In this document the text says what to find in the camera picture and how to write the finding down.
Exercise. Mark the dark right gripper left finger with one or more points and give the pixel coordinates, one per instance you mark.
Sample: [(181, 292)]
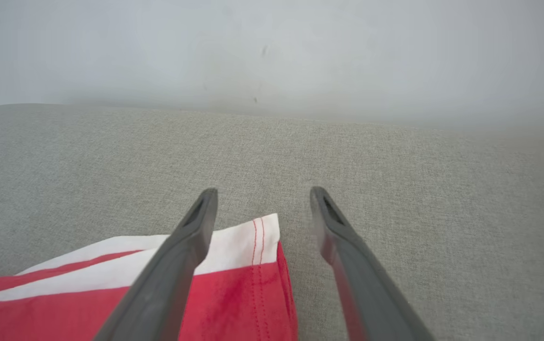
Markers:
[(167, 284)]

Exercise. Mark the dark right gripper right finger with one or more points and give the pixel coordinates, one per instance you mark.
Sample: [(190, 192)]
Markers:
[(366, 293)]

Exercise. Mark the red shorts with white stripes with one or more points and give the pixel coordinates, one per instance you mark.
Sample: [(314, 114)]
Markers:
[(234, 303)]

